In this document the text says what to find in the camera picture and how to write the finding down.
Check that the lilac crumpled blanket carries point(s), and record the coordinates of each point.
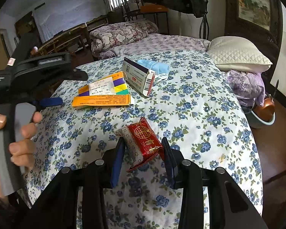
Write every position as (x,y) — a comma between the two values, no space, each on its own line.
(248,87)

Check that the framed landscape painting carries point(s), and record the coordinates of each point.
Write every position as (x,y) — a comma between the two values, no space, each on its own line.
(259,21)

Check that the black metal chair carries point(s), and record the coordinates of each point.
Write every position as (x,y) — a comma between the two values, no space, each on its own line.
(135,8)

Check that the light blue plastic basin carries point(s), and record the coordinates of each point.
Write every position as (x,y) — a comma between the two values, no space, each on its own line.
(255,122)

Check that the blue face mask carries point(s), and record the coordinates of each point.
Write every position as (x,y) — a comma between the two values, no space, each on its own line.
(161,69)

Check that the person left hand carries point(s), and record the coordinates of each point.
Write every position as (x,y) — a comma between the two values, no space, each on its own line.
(22,151)

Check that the red candy wrapper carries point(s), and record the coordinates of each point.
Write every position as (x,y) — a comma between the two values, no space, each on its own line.
(141,143)

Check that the folded floral pink comforter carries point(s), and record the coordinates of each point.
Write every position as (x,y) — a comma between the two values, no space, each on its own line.
(118,34)

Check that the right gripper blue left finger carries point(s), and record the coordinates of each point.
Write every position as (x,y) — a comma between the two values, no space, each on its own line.
(118,157)

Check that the white medicine box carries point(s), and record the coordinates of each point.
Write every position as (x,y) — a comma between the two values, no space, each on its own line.
(138,76)

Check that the orange medicine box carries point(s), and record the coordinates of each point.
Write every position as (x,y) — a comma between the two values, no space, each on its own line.
(103,100)

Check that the white quilted pillow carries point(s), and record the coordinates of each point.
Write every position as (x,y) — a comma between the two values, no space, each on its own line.
(237,53)

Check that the copper brown pot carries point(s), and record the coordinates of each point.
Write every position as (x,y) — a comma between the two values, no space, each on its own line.
(266,111)

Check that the orange purple green box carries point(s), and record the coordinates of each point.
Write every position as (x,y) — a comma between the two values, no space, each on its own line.
(113,84)

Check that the wooden chair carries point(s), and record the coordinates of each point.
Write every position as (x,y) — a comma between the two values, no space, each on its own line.
(65,39)

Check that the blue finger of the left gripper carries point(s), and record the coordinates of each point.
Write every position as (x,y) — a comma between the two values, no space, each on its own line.
(49,102)

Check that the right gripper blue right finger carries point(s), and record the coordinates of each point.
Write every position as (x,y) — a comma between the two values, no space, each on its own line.
(171,165)

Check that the purple floral bed sheet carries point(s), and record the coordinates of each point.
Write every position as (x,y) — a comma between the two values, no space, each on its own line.
(157,43)

